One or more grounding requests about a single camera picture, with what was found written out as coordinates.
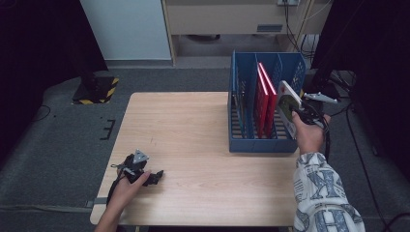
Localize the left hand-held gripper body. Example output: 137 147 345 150
115 149 151 185

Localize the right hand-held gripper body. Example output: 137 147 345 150
298 91 338 129

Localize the white book with green leaf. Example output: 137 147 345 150
276 80 304 140

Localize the red picture book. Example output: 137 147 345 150
254 66 270 139
258 62 278 136

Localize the blue file rack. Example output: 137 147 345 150
226 49 308 154

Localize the person's right hand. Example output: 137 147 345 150
291 111 332 157

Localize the person's left hand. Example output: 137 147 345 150
107 171 152 211

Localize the black stand with striped base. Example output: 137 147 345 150
301 69 342 104
71 64 120 105

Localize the grey tape strip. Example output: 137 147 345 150
85 197 109 209

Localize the black curtain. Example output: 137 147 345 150
310 0 410 182
0 0 109 168

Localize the wooden cabinet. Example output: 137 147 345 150
161 0 333 67

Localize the right hand-held gripper cable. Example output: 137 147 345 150
308 101 333 162

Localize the hand-held gripper cable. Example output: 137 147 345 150
308 101 333 162
105 163 130 206

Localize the left hand-held gripper cable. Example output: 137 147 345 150
105 163 130 206

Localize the long black floor cable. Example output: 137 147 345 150
345 102 390 232

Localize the black hanging cable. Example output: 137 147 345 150
283 0 310 56

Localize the yellow hanging cable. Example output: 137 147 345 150
293 0 333 52

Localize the black floor cable loop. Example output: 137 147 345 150
30 104 52 124

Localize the curved black floor cable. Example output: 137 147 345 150
381 212 410 232

